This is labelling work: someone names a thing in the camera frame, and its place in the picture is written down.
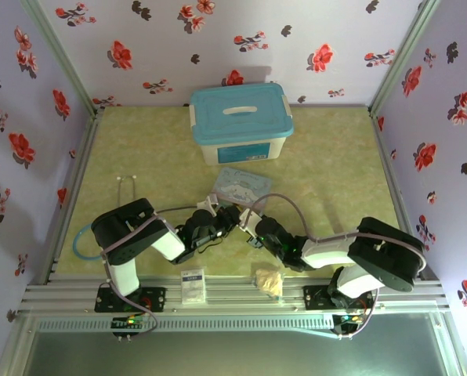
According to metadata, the light blue cartoon tin box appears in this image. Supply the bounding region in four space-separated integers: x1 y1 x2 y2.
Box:
209 167 274 215

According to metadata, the clear bag of tan contents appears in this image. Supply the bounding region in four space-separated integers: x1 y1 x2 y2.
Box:
251 267 285 302

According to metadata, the white paper packet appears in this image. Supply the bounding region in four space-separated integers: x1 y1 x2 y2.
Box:
179 268 208 306

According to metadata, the blue lidded plastic storage box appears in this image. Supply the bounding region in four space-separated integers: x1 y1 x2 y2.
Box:
189 82 295 166

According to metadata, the blue tube stethoscope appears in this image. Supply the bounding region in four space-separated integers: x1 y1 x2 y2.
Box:
72 175 138 262

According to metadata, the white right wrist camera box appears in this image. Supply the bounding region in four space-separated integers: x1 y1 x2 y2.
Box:
239 208 264 229

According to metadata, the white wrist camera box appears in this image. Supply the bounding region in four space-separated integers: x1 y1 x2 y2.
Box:
197 197 223 213
239 208 264 229

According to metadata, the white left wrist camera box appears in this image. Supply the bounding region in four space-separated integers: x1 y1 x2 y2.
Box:
197 197 223 213

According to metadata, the grey right arm cable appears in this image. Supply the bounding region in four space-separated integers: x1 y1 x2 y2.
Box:
251 193 429 340

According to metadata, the aluminium front rail bed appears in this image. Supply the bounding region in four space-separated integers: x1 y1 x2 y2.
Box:
20 273 452 315

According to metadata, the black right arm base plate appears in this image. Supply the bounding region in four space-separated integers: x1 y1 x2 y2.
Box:
302 284 375 311

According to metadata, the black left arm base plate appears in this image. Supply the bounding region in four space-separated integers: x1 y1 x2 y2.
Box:
94 284 168 313

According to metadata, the grey slotted cable duct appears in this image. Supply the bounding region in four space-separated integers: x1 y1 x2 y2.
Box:
35 316 336 334

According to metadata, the aluminium side rail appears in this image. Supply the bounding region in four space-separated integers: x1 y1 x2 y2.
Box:
29 107 103 285

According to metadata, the aluminium frame post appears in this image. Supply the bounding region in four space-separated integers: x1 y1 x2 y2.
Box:
367 0 443 117
21 0 103 117

